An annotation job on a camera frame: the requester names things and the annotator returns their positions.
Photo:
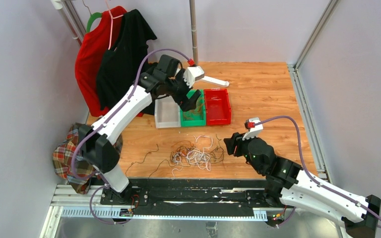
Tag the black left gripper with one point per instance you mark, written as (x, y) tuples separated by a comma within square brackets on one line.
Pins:
[(184, 101)]

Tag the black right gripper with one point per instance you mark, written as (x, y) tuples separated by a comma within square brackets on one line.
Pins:
[(231, 143)]

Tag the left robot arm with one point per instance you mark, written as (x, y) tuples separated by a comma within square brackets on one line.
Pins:
[(97, 142)]

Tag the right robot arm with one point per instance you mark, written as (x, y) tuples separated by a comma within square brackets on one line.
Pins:
[(289, 184)]

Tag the white plastic bin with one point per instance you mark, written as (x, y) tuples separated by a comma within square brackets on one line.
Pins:
[(167, 113)]

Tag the green plastic bin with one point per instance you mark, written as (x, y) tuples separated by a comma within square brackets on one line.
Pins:
[(196, 117)]

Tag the red plastic bin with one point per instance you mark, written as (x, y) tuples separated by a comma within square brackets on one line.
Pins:
[(217, 107)]

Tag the white stand with metal pole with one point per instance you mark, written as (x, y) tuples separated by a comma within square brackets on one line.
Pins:
[(191, 27)]

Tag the black t-shirt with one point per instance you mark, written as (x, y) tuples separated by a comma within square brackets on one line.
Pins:
[(120, 63)]

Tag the red t-shirt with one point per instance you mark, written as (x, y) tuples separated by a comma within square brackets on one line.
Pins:
[(90, 57)]

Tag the pink clothes hanger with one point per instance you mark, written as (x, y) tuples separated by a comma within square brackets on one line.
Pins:
[(112, 23)]

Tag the green clothes hanger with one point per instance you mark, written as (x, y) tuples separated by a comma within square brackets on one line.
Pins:
[(91, 20)]

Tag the plaid flannel shirt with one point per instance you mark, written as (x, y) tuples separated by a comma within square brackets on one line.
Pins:
[(62, 157)]

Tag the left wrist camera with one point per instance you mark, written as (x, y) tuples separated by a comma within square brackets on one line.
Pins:
[(193, 73)]

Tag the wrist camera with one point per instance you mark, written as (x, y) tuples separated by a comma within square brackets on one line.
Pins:
[(254, 127), (193, 73)]

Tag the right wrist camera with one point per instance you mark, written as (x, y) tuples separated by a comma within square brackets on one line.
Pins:
[(254, 127)]

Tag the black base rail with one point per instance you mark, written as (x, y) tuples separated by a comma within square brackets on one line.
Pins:
[(192, 197)]

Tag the clothes rack metal frame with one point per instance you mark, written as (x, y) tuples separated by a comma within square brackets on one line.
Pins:
[(69, 14)]

